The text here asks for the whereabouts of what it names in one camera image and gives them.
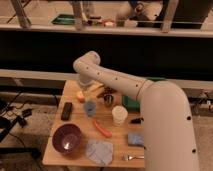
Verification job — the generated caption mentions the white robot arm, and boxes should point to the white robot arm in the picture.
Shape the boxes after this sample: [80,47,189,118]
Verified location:
[73,51,200,171]

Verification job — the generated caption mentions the yellow banana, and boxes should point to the yellow banana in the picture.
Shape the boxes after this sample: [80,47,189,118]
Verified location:
[88,84,104,92]

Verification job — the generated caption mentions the blue small cup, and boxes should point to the blue small cup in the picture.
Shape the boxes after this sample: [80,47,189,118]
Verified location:
[83,101,96,117]

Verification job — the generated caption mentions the brown dried item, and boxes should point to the brown dried item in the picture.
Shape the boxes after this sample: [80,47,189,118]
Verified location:
[96,87,117,98]

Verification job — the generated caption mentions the black rectangular block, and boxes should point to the black rectangular block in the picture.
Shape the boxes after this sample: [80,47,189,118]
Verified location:
[61,102,72,121]

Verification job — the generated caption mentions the white cup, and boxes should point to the white cup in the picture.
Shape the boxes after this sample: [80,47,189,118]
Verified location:
[112,106,128,125]

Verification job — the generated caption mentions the wooden table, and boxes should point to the wooden table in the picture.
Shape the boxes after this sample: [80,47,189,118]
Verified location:
[43,80,145,169]

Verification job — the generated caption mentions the green plastic tray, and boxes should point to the green plastic tray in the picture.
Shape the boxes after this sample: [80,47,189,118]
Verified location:
[122,96,140,110]

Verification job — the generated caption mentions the orange carrot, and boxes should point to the orange carrot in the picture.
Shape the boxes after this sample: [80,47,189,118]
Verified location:
[93,119,112,138]

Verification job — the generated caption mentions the purple bowl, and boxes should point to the purple bowl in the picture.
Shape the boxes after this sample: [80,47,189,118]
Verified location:
[52,124,82,155]

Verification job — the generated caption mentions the red bowl in background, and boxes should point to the red bowl in background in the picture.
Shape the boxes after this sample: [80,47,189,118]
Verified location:
[103,20,115,27]

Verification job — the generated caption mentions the green tray in background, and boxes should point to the green tray in background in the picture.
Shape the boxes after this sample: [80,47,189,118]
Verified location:
[51,14,75,25]

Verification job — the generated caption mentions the grey blue cloth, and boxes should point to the grey blue cloth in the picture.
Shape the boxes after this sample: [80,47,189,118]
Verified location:
[85,139,114,165]

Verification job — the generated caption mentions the blue sponge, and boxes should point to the blue sponge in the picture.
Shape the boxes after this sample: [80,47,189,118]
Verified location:
[128,133,144,146]

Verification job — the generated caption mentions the silver fork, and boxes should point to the silver fork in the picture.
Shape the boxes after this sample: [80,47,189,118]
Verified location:
[121,155,145,161]

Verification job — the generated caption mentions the black handled knife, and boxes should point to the black handled knife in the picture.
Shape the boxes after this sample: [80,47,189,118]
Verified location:
[130,117,144,124]

